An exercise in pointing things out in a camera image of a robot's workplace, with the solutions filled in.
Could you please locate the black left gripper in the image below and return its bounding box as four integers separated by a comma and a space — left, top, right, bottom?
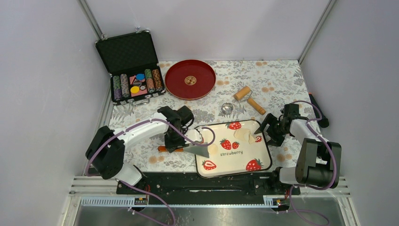
165, 128, 190, 152

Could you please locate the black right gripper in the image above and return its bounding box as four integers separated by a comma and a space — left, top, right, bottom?
254, 113, 289, 147

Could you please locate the round cut dough wrapper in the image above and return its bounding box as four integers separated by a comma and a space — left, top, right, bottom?
207, 144, 218, 155

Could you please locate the wooden dough roller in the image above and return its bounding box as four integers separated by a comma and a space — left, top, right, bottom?
233, 86, 266, 115

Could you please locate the square strawberry ceramic plate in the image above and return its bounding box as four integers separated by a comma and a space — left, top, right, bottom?
195, 120, 272, 178

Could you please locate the silver tape roll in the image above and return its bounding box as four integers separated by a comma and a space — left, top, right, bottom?
221, 103, 234, 115

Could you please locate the round red lacquer tray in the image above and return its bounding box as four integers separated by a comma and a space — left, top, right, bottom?
164, 59, 216, 100

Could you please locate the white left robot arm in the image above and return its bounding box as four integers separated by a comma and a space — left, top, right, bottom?
86, 106, 212, 194

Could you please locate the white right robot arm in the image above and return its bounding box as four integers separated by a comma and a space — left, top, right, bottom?
255, 101, 342, 194

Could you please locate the black poker chip case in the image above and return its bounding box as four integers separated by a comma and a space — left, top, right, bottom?
95, 30, 166, 105

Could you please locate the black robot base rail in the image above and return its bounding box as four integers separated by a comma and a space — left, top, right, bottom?
135, 171, 291, 201

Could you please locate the slotted grey cable duct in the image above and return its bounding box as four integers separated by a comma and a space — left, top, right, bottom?
80, 195, 284, 208

